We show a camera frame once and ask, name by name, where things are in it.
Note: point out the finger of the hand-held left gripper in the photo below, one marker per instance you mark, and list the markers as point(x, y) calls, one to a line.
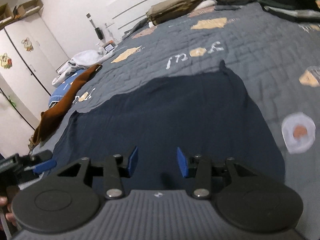
point(45, 167)
point(41, 156)

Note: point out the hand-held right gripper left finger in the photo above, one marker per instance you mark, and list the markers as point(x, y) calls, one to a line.
point(132, 161)

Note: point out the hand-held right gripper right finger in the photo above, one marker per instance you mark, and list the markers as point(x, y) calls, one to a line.
point(182, 162)

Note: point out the navy t-shirt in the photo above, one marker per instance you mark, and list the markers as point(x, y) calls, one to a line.
point(162, 110)

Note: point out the folded khaki clothes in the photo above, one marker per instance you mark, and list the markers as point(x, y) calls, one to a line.
point(175, 7)

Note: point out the person's left hand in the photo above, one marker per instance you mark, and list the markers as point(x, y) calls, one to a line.
point(5, 205)

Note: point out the brown knit sweater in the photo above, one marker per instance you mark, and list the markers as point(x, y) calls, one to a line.
point(62, 102)

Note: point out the green hanging toy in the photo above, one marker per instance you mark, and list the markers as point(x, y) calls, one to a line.
point(12, 100)

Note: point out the blue pillow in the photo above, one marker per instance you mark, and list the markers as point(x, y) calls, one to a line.
point(61, 90)

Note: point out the white wardrobe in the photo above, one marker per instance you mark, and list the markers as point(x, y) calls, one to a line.
point(25, 75)

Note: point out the bunny sticker with red flower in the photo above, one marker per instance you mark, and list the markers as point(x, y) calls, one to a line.
point(5, 61)

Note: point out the light grey hoodie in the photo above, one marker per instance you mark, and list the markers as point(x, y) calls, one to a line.
point(85, 57)

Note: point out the grey quilted bedspread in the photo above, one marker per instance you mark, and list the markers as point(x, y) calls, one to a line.
point(262, 55)

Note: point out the cardboard box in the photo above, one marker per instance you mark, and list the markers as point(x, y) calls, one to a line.
point(6, 12)
point(28, 7)

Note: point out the black wall-hung device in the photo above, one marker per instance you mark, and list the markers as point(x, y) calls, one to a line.
point(99, 33)

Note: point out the white wall socket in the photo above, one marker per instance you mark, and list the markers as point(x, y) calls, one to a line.
point(109, 25)

